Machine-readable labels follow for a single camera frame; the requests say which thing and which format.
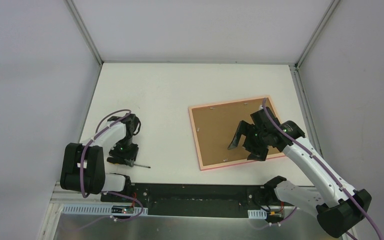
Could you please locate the left white cable duct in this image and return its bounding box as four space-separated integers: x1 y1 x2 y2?
61 203 148 217

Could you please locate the white cable duct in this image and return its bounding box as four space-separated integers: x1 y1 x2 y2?
61 203 148 217
247 209 267 220

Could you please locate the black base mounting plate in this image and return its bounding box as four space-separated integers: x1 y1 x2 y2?
100 183 281 218

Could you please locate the yellow black screwdriver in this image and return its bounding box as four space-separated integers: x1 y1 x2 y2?
107 157 151 169

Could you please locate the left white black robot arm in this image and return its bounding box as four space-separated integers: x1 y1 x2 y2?
60 113 141 203

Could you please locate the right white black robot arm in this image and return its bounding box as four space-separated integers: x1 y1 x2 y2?
228 106 372 238

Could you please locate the aluminium front rail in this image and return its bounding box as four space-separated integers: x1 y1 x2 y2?
49 181 121 204

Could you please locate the right white cable duct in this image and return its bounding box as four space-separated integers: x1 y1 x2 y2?
247 209 267 220

